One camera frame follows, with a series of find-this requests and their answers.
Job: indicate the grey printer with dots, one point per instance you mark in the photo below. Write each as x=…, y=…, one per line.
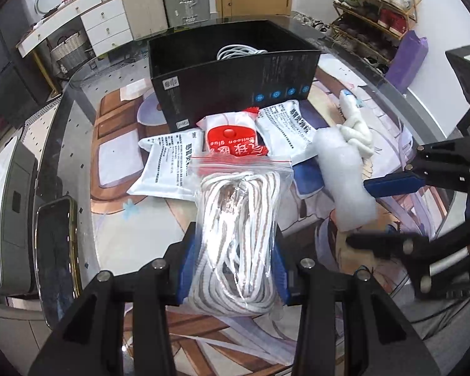
x=6, y=219

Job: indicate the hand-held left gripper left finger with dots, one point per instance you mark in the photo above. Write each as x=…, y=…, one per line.
x=188, y=268

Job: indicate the wicker basket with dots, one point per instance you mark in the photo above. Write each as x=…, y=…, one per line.
x=68, y=51

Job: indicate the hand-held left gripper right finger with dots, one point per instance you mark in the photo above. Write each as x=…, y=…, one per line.
x=281, y=272

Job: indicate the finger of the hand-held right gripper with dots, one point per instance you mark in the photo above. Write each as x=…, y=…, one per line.
x=391, y=186
x=380, y=241

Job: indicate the beige paper sheet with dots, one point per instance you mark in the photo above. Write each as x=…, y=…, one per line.
x=134, y=89

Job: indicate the bubble wrap roll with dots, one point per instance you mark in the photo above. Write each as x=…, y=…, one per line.
x=346, y=178

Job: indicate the black smartphone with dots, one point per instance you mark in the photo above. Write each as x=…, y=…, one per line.
x=56, y=258

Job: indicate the black chair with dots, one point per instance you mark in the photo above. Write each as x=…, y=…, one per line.
x=468, y=82

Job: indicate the metal shoe rack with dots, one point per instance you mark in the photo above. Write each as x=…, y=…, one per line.
x=372, y=19

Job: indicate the white printed packet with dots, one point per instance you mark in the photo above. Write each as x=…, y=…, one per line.
x=162, y=168
x=288, y=125

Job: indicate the rows of shoes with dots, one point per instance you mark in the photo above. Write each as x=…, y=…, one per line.
x=376, y=8

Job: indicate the white drawer sideboard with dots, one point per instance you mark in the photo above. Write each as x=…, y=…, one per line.
x=88, y=19

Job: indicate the red balloon glue packet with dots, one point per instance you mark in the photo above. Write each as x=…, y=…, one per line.
x=231, y=135

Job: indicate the beige suitcase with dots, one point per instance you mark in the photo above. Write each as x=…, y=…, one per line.
x=141, y=4

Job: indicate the purple bag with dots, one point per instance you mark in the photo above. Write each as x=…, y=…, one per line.
x=407, y=60

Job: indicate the black cardboard box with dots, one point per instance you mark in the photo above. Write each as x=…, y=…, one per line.
x=235, y=80

